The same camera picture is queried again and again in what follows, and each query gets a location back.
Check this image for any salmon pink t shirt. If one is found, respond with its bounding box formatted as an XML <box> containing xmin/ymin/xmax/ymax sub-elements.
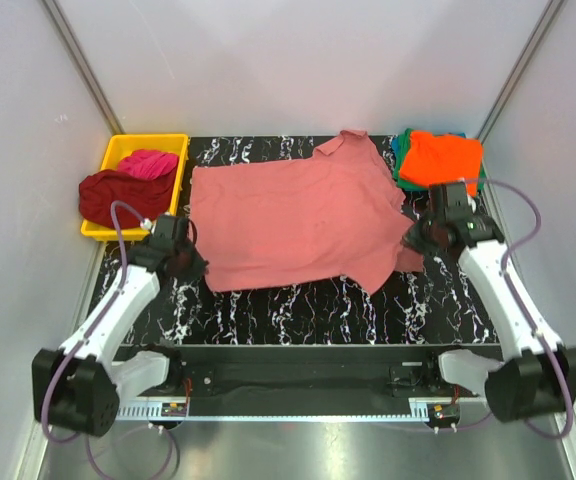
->
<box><xmin>190</xmin><ymin>130</ymin><xmax>424</xmax><ymax>294</ymax></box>

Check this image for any green folded t shirt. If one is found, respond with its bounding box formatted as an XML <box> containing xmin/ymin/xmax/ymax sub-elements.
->
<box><xmin>392</xmin><ymin>128</ymin><xmax>487</xmax><ymax>201</ymax></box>

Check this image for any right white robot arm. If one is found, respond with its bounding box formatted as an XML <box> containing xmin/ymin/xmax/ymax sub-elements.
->
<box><xmin>404</xmin><ymin>214</ymin><xmax>576</xmax><ymax>423</ymax></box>

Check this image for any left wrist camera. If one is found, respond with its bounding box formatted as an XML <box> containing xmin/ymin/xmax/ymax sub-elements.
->
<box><xmin>142</xmin><ymin>214</ymin><xmax>189</xmax><ymax>250</ymax></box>

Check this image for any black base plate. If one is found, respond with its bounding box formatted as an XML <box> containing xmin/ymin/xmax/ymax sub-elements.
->
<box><xmin>126</xmin><ymin>342</ymin><xmax>484</xmax><ymax>419</ymax></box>

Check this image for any aluminium corner post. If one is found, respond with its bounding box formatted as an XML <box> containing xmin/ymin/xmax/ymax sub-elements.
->
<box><xmin>39</xmin><ymin>0</ymin><xmax>125</xmax><ymax>135</ymax></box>
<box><xmin>476</xmin><ymin>0</ymin><xmax>567</xmax><ymax>143</ymax></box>

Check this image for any aluminium frame rail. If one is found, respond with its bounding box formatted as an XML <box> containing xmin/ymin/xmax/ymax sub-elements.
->
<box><xmin>32</xmin><ymin>359</ymin><xmax>576</xmax><ymax>426</ymax></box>

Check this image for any orange folded t shirt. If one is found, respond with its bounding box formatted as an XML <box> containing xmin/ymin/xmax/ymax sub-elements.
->
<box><xmin>398</xmin><ymin>130</ymin><xmax>484</xmax><ymax>198</ymax></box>

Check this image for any purple cable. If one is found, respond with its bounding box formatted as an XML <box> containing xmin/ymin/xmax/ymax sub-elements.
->
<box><xmin>40</xmin><ymin>200</ymin><xmax>179</xmax><ymax>478</ymax></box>
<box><xmin>462</xmin><ymin>177</ymin><xmax>575</xmax><ymax>440</ymax></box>

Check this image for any magenta t shirt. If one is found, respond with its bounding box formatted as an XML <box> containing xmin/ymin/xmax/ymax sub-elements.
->
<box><xmin>117</xmin><ymin>149</ymin><xmax>179</xmax><ymax>180</ymax></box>

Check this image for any right aluminium corner post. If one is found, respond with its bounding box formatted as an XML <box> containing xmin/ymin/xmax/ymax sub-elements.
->
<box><xmin>476</xmin><ymin>0</ymin><xmax>567</xmax><ymax>143</ymax></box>

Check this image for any dark red t shirt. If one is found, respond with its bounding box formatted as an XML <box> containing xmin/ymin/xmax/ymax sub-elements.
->
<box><xmin>79</xmin><ymin>170</ymin><xmax>176</xmax><ymax>229</ymax></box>

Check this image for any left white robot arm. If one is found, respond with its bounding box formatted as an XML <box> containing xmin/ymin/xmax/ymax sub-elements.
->
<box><xmin>31</xmin><ymin>236</ymin><xmax>207</xmax><ymax>440</ymax></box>

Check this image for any yellow plastic bin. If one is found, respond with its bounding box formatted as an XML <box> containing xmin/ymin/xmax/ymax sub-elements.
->
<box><xmin>80</xmin><ymin>133</ymin><xmax>189</xmax><ymax>242</ymax></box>

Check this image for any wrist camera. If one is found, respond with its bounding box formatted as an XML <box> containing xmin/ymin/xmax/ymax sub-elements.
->
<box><xmin>142</xmin><ymin>214</ymin><xmax>189</xmax><ymax>250</ymax></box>
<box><xmin>429</xmin><ymin>182</ymin><xmax>476</xmax><ymax>224</ymax></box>

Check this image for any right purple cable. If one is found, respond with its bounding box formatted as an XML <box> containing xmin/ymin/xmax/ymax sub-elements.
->
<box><xmin>462</xmin><ymin>177</ymin><xmax>575</xmax><ymax>440</ymax></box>

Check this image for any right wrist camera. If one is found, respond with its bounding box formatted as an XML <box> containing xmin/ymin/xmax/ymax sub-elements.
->
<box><xmin>429</xmin><ymin>182</ymin><xmax>476</xmax><ymax>224</ymax></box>

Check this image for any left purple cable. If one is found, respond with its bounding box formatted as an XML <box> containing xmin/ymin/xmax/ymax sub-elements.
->
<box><xmin>40</xmin><ymin>200</ymin><xmax>179</xmax><ymax>478</ymax></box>

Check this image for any left aluminium corner post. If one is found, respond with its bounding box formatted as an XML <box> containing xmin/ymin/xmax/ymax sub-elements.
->
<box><xmin>39</xmin><ymin>0</ymin><xmax>125</xmax><ymax>135</ymax></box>

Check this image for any blue folded t shirt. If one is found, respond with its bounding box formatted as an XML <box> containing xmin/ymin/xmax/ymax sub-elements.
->
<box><xmin>391</xmin><ymin>132</ymin><xmax>466</xmax><ymax>156</ymax></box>

